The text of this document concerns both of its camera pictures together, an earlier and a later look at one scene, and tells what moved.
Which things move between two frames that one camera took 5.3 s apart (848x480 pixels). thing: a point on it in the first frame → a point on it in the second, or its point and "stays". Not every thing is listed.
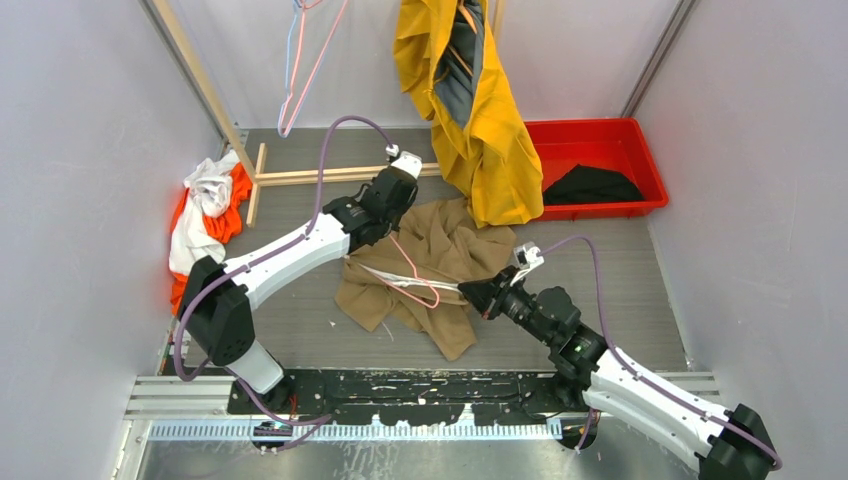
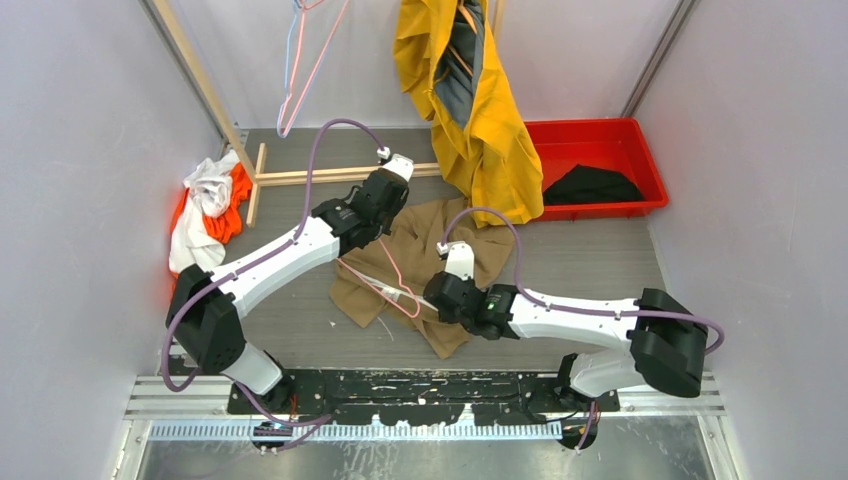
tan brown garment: x=434 y=241 stays
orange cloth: x=224 y=227 stays
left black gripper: x=395 y=225 stays
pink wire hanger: x=415 y=276 → x=382 y=295
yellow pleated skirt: x=493 y=158 stays
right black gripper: x=489 y=294 → x=447 y=317
